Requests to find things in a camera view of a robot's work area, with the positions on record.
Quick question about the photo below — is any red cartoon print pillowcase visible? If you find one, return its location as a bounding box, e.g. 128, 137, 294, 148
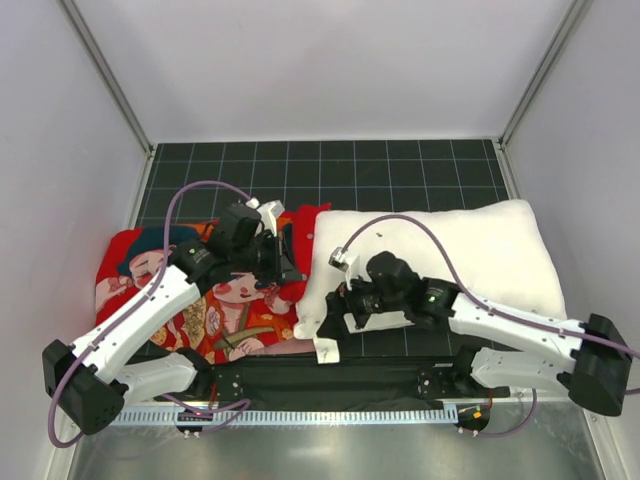
95, 219, 314, 364

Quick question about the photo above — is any white pillow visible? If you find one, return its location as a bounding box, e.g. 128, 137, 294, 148
293, 200, 567, 340

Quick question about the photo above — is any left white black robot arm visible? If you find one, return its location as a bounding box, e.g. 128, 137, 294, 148
42, 199, 318, 435

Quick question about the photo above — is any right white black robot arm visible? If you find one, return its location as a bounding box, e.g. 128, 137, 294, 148
316, 249, 632, 417

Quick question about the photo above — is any black grid cutting mat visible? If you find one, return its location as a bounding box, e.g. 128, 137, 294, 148
92, 139, 571, 366

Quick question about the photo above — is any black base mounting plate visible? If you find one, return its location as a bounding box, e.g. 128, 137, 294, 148
176, 355, 510, 412

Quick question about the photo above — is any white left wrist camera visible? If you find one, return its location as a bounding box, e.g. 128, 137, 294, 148
245, 197, 285, 235

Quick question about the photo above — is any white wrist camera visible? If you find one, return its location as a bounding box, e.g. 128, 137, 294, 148
245, 197, 285, 235
328, 247, 360, 290

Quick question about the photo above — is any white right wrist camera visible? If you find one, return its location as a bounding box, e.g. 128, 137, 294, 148
328, 247, 360, 290

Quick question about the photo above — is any white slotted cable duct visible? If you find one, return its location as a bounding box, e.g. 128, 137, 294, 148
111, 404, 458, 428

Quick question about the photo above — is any left aluminium frame post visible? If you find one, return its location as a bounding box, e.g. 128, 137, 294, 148
57, 0, 154, 157

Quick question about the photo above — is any aluminium frame post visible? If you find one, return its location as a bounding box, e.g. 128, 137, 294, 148
498, 0, 593, 150
57, 0, 154, 157

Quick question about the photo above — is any right aluminium frame post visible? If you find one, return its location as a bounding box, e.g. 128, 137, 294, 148
498, 0, 593, 150

